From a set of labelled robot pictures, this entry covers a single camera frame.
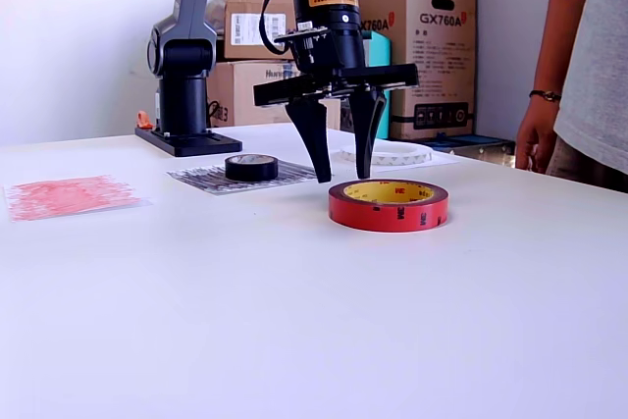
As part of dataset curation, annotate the black scribbled paper sheet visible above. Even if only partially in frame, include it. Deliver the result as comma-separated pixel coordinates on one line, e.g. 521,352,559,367
165,157,338,198

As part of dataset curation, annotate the small cardboard box with label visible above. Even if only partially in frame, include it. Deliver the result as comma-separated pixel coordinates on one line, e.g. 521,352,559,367
223,0,298,61

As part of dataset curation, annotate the blank white paper sheet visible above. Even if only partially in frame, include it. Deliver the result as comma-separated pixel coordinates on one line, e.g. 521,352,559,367
329,143,462,174

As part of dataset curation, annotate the Huntkey cardboard box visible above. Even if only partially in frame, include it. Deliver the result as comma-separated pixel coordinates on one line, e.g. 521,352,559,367
205,60,343,131

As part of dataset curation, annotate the thin wrist bracelet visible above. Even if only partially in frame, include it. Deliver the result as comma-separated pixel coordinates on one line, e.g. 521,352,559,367
528,88,563,104

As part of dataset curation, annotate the black tape roll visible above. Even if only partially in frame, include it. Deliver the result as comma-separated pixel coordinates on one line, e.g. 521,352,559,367
224,153,280,183

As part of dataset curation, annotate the white tape roll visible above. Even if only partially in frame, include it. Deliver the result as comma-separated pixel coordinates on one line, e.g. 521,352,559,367
340,142,436,168

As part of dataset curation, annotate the red tape roll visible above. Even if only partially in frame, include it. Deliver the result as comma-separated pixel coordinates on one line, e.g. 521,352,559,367
327,178,450,235

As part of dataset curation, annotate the grey plastic bag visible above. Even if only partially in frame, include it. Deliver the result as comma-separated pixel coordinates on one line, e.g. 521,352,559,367
204,0,230,36

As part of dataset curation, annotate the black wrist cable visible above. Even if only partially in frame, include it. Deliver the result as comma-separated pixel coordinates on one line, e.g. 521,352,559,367
257,0,297,56

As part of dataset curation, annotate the person torso grey shirt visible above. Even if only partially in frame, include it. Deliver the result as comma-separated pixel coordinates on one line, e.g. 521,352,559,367
545,0,628,194

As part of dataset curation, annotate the person's right hand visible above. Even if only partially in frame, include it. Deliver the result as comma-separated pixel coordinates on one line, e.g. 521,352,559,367
514,98,560,175

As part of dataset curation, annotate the mint teal box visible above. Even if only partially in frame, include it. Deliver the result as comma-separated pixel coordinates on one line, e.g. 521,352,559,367
340,29,393,140

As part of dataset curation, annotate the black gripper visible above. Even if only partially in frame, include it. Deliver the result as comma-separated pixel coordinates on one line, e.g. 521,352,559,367
252,61,421,184

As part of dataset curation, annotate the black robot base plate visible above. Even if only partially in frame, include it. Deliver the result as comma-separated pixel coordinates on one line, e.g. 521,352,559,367
134,125,244,159

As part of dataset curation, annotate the red scribbled paper sheet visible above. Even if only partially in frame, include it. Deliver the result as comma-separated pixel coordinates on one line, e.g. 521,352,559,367
2,173,154,224

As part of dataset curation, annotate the GX760A cardboard box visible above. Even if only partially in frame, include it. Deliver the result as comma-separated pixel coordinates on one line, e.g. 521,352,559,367
351,0,480,141

